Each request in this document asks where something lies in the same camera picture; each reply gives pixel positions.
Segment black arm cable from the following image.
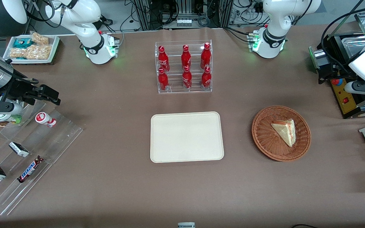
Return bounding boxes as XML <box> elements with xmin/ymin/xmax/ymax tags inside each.
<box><xmin>320</xmin><ymin>0</ymin><xmax>365</xmax><ymax>60</ymax></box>

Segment clear acrylic bottle rack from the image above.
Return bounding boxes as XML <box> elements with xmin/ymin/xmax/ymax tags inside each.
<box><xmin>155</xmin><ymin>40</ymin><xmax>213</xmax><ymax>94</ymax></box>

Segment cream plastic tray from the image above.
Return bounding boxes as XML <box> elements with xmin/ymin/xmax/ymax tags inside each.
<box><xmin>150</xmin><ymin>111</ymin><xmax>225</xmax><ymax>163</ymax></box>

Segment teal snack pack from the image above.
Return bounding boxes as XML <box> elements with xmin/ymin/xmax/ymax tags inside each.
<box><xmin>13</xmin><ymin>38</ymin><xmax>32</xmax><ymax>48</ymax></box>

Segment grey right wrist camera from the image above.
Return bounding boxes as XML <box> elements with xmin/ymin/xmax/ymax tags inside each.
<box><xmin>0</xmin><ymin>100</ymin><xmax>24</xmax><ymax>123</ymax></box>

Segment clear acrylic tiered display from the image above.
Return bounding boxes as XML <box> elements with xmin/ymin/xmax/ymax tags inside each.
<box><xmin>0</xmin><ymin>101</ymin><xmax>84</xmax><ymax>216</ymax></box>

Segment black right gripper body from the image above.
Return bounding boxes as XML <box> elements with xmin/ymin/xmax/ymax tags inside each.
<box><xmin>0</xmin><ymin>78</ymin><xmax>42</xmax><ymax>105</ymax></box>

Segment small puffed rice snack pack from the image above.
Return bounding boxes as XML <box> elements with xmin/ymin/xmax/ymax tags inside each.
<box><xmin>30</xmin><ymin>32</ymin><xmax>49</xmax><ymax>45</ymax></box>

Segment yellow black control box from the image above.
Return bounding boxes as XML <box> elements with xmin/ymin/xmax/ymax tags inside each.
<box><xmin>331</xmin><ymin>78</ymin><xmax>365</xmax><ymax>119</ymax></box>

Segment red white yogurt bottle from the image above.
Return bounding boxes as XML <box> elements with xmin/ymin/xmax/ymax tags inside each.
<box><xmin>35</xmin><ymin>112</ymin><xmax>57</xmax><ymax>128</ymax></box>

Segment Snickers chocolate bar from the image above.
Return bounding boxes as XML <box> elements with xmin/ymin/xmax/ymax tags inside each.
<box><xmin>17</xmin><ymin>156</ymin><xmax>44</xmax><ymax>183</ymax></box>

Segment black metal appliance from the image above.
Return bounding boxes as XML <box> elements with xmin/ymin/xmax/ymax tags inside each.
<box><xmin>309</xmin><ymin>32</ymin><xmax>365</xmax><ymax>84</ymax></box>

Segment triangular white sandwich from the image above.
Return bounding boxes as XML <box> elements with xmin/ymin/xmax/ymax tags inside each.
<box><xmin>271</xmin><ymin>119</ymin><xmax>296</xmax><ymax>148</ymax></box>

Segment red cola bottle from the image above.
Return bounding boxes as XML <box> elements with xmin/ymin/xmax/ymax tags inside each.
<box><xmin>201</xmin><ymin>42</ymin><xmax>211</xmax><ymax>69</ymax></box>
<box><xmin>181</xmin><ymin>45</ymin><xmax>192</xmax><ymax>68</ymax></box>
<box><xmin>201</xmin><ymin>66</ymin><xmax>212</xmax><ymax>89</ymax></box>
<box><xmin>158</xmin><ymin>46</ymin><xmax>170</xmax><ymax>73</ymax></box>
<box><xmin>158</xmin><ymin>68</ymin><xmax>170</xmax><ymax>92</ymax></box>
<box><xmin>182</xmin><ymin>66</ymin><xmax>192</xmax><ymax>89</ymax></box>

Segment aluminium frame rack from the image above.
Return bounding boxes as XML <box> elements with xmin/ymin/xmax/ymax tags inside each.
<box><xmin>132</xmin><ymin>0</ymin><xmax>234</xmax><ymax>30</ymax></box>

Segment large brown wicker basket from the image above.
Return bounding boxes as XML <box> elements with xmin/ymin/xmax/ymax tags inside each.
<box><xmin>252</xmin><ymin>105</ymin><xmax>311</xmax><ymax>162</ymax></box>

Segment large puffed rice snack pack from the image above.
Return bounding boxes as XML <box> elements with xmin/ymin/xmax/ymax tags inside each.
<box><xmin>10</xmin><ymin>44</ymin><xmax>52</xmax><ymax>60</ymax></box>

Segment white snack tray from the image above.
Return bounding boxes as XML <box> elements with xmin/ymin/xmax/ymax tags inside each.
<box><xmin>3</xmin><ymin>34</ymin><xmax>60</xmax><ymax>65</ymax></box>

